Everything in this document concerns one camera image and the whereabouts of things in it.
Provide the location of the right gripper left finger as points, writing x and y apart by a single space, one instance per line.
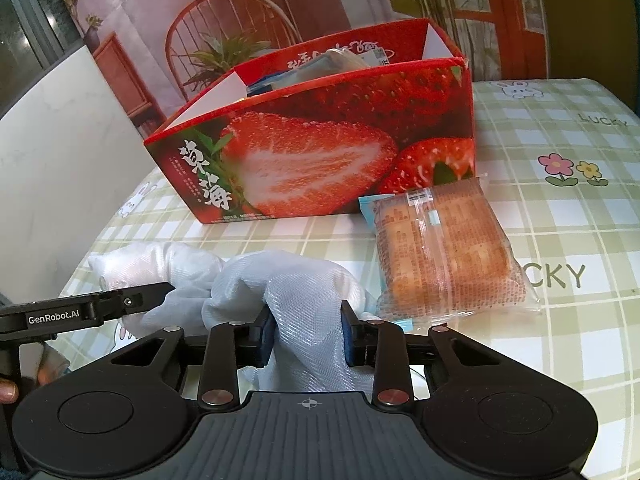
257 339

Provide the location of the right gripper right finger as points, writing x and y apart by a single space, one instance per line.
360 337

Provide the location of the white mesh cloth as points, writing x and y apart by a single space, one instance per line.
303 294

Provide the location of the packaged bread slice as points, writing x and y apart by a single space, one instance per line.
443 255

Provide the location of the printed room scene backdrop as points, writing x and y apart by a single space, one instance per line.
156 54

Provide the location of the operator left hand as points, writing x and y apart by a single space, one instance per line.
37 366

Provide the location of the red strawberry cardboard box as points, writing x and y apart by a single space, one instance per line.
310 129

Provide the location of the green checkered tablecloth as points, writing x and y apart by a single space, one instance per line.
561 158

